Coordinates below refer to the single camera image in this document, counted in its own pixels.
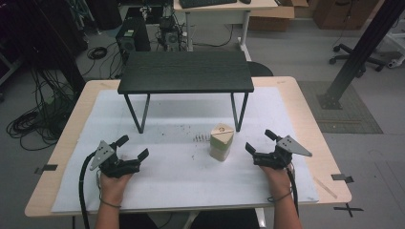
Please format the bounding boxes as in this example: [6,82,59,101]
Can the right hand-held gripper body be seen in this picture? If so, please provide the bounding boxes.
[253,135,313,171]

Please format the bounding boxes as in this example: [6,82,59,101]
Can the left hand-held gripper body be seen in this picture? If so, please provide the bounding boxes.
[89,139,141,178]

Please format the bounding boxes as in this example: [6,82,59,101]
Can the triangular beige and green box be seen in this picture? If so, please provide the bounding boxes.
[208,122,236,162]

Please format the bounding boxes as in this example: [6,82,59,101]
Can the black wooden shelf riser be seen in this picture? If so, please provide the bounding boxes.
[117,50,255,135]

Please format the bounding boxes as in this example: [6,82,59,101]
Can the person's left hand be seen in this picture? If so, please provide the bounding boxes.
[98,171,135,206]

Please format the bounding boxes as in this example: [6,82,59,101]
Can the person's right hand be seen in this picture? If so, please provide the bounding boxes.
[260,165,293,200]

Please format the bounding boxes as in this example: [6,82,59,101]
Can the thin wrist band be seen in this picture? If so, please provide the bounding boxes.
[98,194,122,210]
[266,187,293,204]

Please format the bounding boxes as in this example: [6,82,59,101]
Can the white table mat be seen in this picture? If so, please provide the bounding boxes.
[51,86,320,214]

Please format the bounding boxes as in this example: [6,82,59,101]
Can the black tape strip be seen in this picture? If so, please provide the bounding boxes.
[330,173,355,184]

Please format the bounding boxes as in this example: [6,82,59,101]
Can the dark round stool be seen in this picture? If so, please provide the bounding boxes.
[246,60,274,77]

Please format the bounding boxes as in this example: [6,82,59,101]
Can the person's dark pants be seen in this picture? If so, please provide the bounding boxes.
[118,208,261,229]

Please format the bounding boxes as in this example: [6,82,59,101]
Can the grey floor mat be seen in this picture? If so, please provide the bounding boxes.
[297,79,384,135]

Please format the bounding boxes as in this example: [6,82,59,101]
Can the black computer tower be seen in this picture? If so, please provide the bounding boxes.
[115,15,152,64]

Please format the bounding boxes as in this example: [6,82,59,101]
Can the black office chair base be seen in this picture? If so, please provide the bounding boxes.
[328,43,387,79]

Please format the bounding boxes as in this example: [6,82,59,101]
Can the brown cardboard box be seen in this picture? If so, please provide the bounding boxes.
[247,0,309,32]

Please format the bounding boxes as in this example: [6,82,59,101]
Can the white desk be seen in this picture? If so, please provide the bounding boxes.
[173,0,279,62]

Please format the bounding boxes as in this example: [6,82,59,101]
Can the brown cabinet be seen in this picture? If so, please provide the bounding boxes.
[312,0,380,31]

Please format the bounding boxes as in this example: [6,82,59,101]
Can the black keyboard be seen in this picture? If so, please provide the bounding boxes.
[178,0,239,10]

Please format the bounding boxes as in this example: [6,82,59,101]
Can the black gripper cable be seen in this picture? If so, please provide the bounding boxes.
[285,166,301,218]
[78,151,97,229]

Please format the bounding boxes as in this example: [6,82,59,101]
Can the bundle of black floor cables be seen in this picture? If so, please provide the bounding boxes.
[6,68,78,152]

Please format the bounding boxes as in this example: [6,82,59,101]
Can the coiled black cable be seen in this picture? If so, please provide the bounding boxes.
[86,46,109,61]

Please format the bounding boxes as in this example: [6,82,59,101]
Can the open-frame computer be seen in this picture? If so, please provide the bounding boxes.
[158,15,182,52]

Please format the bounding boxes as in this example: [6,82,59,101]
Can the black metal stand post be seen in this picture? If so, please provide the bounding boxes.
[316,0,405,111]

